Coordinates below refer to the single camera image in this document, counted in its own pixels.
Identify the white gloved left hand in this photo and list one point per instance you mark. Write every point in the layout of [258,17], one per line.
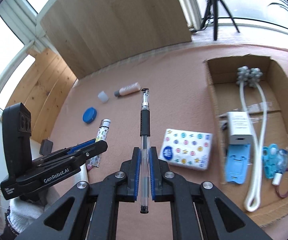
[22,214]

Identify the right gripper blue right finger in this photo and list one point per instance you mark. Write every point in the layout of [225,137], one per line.
[160,190]

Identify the translucent white cap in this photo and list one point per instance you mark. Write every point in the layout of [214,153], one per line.
[103,97]

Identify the small pink bottle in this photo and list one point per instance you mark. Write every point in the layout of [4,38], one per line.
[135,87]

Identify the white usb charger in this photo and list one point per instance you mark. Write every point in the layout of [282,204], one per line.
[239,131]

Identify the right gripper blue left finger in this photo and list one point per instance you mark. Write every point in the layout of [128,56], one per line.
[129,189]

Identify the clear blue spray bottle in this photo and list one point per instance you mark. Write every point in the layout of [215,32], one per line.
[281,163]

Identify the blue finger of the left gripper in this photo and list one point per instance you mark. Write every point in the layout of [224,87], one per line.
[90,151]
[82,145]

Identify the pine slatted board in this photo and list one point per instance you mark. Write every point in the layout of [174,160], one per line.
[43,90]

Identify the patterned lighter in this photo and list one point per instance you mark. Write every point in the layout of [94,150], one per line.
[101,135]

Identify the black tripod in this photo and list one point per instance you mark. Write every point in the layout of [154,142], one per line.
[212,12]

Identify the blue round cap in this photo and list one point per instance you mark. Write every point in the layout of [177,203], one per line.
[89,115]

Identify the light wooden board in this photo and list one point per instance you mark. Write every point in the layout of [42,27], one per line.
[92,34]

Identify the blue phone stand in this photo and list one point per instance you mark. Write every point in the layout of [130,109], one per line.
[237,163]

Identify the blue mini fan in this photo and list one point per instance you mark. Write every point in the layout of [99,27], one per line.
[270,160]

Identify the black power adapter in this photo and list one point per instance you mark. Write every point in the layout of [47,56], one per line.
[46,147]

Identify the black gel pen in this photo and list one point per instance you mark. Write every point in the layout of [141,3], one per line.
[145,135]

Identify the white massager with grey balls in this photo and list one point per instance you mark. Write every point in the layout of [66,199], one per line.
[251,77]

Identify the patterned tissue pack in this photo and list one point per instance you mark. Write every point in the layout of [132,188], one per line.
[186,149]

